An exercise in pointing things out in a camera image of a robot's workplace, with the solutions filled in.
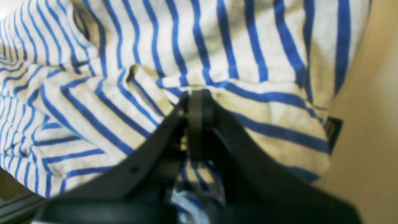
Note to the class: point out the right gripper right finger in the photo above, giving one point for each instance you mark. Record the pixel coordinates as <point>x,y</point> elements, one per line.
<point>257,189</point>

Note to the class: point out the blue white striped T-shirt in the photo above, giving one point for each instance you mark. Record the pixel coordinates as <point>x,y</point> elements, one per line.
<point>84,83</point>

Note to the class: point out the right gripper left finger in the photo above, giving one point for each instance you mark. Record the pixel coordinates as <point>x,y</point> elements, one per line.
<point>137,191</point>

